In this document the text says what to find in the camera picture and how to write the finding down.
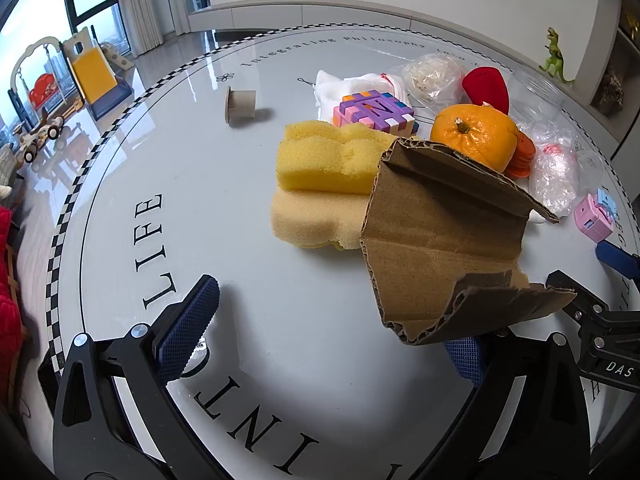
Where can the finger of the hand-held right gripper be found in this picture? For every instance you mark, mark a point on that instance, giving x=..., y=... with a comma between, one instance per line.
x=585, y=297
x=617, y=260

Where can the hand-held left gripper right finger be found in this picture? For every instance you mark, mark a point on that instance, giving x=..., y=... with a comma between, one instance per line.
x=467, y=360

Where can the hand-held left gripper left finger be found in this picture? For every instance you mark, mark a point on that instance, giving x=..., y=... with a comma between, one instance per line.
x=187, y=325

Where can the torn brown cardboard piece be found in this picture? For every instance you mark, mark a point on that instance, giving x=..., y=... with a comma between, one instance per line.
x=440, y=240

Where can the pink cube toy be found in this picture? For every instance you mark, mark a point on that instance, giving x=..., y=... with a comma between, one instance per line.
x=592, y=220

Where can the plastic bag with pink contents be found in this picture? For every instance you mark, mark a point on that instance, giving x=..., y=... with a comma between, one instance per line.
x=552, y=170

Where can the stack of orange discs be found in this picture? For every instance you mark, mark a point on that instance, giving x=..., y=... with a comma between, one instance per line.
x=522, y=157

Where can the tan sponge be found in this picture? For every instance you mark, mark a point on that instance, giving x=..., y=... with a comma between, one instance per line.
x=310, y=220

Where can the brown rock ornament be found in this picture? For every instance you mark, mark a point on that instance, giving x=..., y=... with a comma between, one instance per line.
x=611, y=92

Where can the red cushion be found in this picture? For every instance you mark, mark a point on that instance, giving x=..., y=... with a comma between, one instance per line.
x=7, y=310

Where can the clear plastic jar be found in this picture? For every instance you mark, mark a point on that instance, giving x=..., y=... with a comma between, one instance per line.
x=537, y=92

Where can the orange fruit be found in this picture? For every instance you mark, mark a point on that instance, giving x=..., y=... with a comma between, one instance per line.
x=475, y=135

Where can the yellow sponge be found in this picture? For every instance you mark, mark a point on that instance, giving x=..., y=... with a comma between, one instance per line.
x=320, y=160

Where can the green dinosaur toy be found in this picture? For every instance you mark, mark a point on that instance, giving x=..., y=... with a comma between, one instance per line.
x=555, y=57

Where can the cardboard tube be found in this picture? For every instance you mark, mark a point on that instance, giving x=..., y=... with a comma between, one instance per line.
x=242, y=105

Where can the wooden toy car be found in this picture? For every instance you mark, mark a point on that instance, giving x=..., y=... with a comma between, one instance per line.
x=40, y=137

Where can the plastic bag with white contents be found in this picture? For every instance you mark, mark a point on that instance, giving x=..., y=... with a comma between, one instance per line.
x=430, y=75

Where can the purple puzzle cube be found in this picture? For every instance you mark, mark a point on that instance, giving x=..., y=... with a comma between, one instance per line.
x=372, y=112

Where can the children's swing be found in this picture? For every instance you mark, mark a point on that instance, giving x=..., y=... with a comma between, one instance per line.
x=42, y=90

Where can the white cloth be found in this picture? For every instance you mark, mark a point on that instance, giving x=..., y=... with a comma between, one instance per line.
x=332, y=87

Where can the white curtain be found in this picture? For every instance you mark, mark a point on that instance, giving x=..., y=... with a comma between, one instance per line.
x=145, y=5

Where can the large window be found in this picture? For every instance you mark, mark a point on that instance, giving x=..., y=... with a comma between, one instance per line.
x=50, y=5

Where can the low white cabinet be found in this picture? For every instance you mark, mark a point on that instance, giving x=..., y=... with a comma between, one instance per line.
x=350, y=15

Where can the wall shelf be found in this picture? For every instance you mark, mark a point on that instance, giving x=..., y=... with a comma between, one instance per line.
x=617, y=55

